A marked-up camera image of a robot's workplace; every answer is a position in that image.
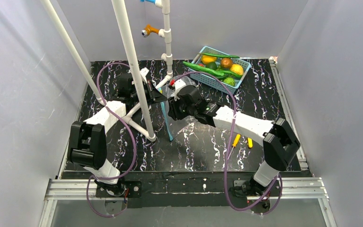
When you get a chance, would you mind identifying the clear zip top bag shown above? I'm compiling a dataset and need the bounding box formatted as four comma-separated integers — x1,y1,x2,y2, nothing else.
159,75,201,142

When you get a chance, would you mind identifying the green chili pepper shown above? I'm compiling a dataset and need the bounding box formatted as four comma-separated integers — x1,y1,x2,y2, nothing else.
221,70,242,79

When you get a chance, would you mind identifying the orange fruit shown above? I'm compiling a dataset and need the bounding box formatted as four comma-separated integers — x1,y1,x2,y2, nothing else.
201,55,217,65

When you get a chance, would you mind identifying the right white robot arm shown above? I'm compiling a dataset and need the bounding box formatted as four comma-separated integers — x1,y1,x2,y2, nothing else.
168,82,301,187

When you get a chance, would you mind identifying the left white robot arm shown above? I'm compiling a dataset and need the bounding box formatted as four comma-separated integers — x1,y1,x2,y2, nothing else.
67,73,138,185

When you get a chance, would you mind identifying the long green cucumber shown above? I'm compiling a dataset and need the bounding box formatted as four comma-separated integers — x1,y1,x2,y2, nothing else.
182,61,227,79

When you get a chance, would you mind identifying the light green vegetable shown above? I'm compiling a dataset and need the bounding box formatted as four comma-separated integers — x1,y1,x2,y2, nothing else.
223,77,235,87

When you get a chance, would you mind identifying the thin green bean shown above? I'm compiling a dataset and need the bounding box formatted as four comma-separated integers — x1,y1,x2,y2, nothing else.
197,52,240,59

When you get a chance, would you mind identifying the yellow lemon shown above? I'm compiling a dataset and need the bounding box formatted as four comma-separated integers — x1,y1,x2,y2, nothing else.
230,64,244,76

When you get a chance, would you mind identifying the orange webcam on pipe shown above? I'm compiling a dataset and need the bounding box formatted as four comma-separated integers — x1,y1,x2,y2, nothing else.
141,24,159,37

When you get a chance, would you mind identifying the blue clip on pipe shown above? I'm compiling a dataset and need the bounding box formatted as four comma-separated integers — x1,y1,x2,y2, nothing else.
140,0,156,4

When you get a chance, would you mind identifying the white PVC pipe frame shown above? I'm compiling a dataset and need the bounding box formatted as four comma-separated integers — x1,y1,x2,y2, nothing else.
42,0,156,141

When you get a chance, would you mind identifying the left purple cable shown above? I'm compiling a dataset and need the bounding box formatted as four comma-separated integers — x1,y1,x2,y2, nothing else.
86,62,138,218

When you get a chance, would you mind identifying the purple cable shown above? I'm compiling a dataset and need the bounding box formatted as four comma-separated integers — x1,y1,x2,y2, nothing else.
86,62,138,218
173,71,284,217

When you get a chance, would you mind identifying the orange handled screwdriver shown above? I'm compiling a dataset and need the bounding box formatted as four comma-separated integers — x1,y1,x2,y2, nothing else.
227,134,241,160

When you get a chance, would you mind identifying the yellow handled screwdriver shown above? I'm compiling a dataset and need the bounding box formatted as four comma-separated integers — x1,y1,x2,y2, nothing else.
247,138,253,148

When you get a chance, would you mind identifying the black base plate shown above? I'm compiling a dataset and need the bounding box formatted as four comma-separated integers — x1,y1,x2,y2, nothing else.
94,170,282,209

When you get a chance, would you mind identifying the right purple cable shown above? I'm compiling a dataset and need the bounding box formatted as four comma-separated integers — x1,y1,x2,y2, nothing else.
173,71,284,217

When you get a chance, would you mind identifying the aluminium rail frame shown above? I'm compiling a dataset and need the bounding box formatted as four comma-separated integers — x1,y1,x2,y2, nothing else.
39,175,336,227

